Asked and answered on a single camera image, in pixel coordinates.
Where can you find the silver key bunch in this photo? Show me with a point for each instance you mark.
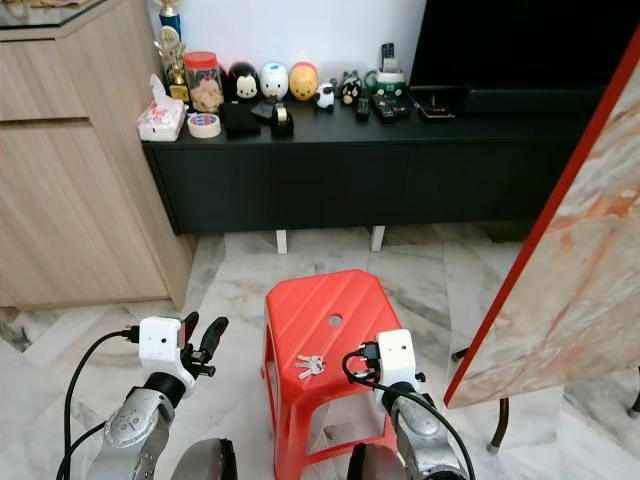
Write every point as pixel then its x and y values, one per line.
pixel 310 366

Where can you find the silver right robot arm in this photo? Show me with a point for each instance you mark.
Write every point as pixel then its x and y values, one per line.
pixel 425 440

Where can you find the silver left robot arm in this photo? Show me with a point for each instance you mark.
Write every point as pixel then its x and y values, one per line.
pixel 130 430

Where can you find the robot left leg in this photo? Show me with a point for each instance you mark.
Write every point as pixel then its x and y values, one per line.
pixel 208 462

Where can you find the robot leg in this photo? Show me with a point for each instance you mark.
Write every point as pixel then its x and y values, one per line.
pixel 208 462
pixel 375 464

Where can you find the red plastic stool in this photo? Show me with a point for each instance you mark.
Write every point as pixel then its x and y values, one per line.
pixel 320 300

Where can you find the light wooden cabinet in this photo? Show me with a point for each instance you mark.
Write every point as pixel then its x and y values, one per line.
pixel 80 180

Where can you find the robot right leg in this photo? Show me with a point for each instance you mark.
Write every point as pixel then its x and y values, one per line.
pixel 375 464

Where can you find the white tape roll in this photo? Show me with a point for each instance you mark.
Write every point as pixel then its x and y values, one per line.
pixel 204 125

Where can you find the white and pink tissue pack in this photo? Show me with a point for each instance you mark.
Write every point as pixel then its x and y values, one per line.
pixel 160 118

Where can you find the black TV console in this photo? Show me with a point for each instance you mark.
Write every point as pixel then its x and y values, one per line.
pixel 360 180

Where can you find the black tape dispenser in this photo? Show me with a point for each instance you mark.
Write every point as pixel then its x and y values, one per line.
pixel 282 120

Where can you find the red-lidded clear snack jar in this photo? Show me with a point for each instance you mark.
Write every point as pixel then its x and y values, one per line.
pixel 203 85

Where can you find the black round mouse plush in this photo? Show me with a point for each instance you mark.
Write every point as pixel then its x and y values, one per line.
pixel 242 82

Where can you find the white round plush toy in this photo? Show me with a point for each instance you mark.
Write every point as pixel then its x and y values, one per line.
pixel 274 82

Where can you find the small black-white dog figure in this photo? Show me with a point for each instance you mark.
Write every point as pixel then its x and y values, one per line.
pixel 325 96

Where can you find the yellow round plush toy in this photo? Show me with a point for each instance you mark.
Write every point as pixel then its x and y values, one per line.
pixel 303 82

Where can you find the gold and blue trophy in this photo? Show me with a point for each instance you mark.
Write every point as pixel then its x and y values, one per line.
pixel 172 45

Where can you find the small black cat figure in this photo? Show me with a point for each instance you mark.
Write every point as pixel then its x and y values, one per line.
pixel 349 89

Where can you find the wide black remote control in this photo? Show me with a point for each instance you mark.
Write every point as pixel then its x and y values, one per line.
pixel 390 107

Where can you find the black metal board stand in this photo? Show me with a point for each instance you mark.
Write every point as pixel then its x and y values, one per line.
pixel 501 425

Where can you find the green desk holder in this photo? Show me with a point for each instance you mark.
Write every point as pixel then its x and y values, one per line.
pixel 385 78

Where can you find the small black tray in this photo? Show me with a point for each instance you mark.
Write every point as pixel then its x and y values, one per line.
pixel 436 107

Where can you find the red-edged marble pattern board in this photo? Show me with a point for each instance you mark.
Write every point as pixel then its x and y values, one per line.
pixel 570 250

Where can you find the black soundbar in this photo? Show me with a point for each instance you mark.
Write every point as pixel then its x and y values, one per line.
pixel 520 101

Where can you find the black television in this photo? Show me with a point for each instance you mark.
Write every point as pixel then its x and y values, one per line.
pixel 510 40

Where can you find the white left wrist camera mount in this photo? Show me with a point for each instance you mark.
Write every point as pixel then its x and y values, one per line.
pixel 158 343

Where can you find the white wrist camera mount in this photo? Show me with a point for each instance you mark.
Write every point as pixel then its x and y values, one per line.
pixel 158 343
pixel 397 355

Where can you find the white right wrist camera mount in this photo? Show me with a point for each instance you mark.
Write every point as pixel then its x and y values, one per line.
pixel 397 355

